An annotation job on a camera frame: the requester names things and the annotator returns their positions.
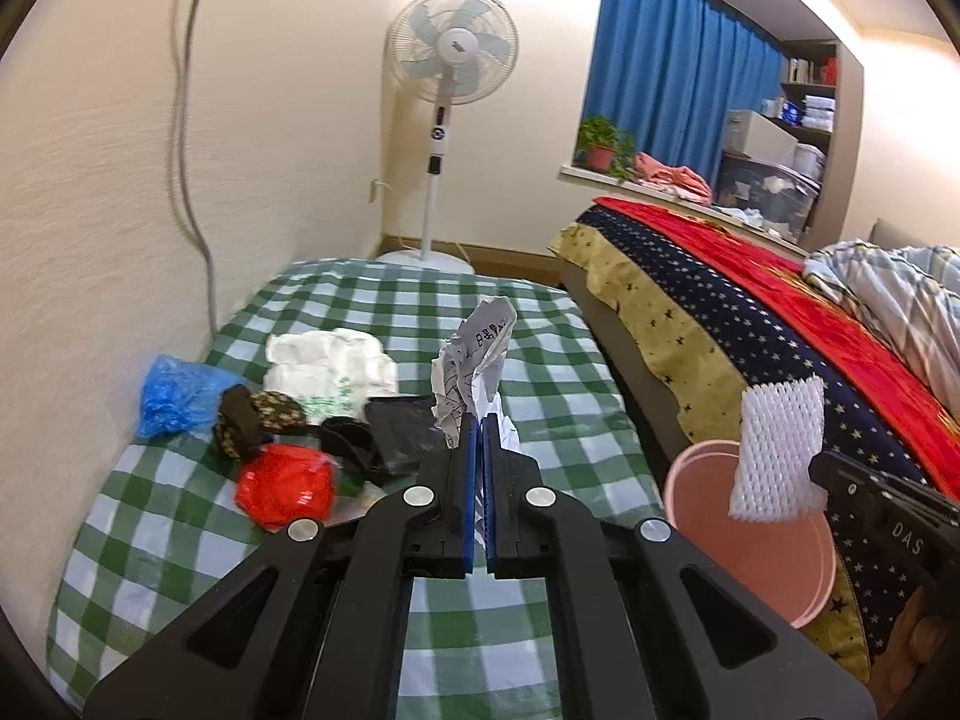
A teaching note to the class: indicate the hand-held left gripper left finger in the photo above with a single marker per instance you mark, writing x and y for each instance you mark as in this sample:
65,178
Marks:
471,495

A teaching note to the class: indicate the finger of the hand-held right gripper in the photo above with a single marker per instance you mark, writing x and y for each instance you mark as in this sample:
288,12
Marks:
862,476

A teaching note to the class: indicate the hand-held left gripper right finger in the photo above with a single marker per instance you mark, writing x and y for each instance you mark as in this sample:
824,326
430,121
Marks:
491,495

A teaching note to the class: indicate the white foam fruit net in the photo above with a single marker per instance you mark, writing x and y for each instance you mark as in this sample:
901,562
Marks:
776,450

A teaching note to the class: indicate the black plastic packet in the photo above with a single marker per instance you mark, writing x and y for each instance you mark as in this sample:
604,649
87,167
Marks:
401,427

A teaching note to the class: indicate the printed paper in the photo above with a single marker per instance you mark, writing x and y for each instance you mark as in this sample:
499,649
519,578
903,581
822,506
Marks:
480,360

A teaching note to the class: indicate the pink plastic bucket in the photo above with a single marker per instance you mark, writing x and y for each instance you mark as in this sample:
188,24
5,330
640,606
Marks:
750,562

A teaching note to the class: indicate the person's right hand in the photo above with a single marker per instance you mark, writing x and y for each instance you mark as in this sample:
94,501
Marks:
915,637

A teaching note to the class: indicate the clear plastic wrapper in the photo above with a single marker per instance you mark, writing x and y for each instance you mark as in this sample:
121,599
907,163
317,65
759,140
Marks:
367,496

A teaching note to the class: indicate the black crumpled bag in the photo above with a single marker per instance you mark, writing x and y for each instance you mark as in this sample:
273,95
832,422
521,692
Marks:
349,439

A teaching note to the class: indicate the green checked cloth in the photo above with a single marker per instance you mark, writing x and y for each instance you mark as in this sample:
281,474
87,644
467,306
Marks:
525,337

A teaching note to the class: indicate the red blanket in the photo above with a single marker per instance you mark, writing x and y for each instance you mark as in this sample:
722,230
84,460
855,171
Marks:
825,315

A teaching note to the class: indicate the plaid quilt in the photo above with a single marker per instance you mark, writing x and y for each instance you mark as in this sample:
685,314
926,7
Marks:
900,300

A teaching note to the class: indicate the red plastic bag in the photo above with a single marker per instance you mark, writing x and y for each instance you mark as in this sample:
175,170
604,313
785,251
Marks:
285,487

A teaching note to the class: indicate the navy starry blanket yellow border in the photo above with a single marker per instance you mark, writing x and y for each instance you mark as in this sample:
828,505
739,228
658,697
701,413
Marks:
750,315

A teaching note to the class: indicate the white plastic bag green print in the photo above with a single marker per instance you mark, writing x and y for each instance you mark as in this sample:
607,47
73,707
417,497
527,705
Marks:
322,364

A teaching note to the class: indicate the dark patterned packet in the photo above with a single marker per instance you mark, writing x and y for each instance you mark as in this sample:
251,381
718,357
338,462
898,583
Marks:
281,409

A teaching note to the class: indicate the dark patterned cloth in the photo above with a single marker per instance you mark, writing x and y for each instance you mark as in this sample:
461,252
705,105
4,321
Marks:
236,424

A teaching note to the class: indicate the blue plastic bag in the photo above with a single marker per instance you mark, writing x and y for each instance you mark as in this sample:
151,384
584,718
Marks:
176,397

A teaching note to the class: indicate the clear storage box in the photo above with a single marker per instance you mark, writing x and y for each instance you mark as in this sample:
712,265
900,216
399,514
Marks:
750,184

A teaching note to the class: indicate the pink clothes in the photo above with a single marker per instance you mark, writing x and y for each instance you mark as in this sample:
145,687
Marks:
671,176

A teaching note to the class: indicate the white box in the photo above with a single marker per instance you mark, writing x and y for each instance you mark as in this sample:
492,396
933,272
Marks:
757,135

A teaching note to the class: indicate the potted green plant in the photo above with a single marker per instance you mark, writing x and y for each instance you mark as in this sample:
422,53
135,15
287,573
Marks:
600,154

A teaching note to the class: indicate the white standing fan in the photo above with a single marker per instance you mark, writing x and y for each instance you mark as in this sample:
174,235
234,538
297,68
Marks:
450,45

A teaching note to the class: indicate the blue curtain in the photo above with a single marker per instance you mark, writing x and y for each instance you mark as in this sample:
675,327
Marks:
660,60

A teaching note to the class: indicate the grey bed frame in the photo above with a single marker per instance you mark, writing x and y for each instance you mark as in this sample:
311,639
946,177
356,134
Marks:
622,345

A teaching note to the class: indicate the wall shelf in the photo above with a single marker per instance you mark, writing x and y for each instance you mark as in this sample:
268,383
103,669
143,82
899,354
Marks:
810,90

